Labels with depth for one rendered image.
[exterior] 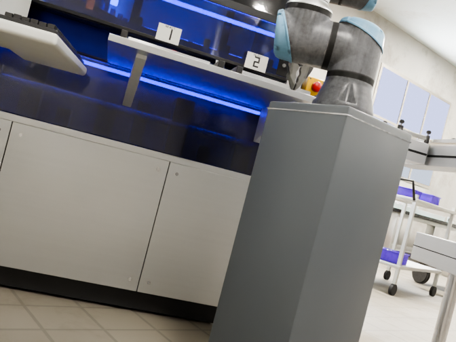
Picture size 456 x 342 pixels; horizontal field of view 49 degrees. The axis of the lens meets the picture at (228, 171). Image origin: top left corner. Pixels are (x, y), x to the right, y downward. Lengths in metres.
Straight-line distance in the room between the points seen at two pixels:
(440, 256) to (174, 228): 1.07
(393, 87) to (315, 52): 6.69
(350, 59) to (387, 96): 6.57
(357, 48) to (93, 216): 1.08
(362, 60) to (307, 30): 0.14
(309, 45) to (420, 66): 7.27
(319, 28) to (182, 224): 0.94
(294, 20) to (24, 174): 1.07
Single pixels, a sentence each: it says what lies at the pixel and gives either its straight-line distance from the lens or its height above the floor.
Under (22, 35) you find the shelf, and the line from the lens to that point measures 1.29.
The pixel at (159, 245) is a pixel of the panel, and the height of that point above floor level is 0.27.
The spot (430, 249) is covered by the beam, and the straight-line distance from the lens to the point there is 2.27.
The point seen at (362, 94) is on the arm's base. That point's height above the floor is 0.84.
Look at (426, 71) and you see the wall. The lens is 8.62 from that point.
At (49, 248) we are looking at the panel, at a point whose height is 0.18.
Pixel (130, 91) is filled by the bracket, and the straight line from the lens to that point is 1.71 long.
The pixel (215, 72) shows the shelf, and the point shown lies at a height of 0.86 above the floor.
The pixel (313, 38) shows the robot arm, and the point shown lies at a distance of 1.23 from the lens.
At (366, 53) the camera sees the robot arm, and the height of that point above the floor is 0.94.
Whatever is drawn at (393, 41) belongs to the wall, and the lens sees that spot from 7.88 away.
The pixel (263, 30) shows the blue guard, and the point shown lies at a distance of 1.97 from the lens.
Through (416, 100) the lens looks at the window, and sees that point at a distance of 8.42.
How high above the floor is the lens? 0.59
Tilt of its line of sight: level
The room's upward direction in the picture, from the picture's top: 14 degrees clockwise
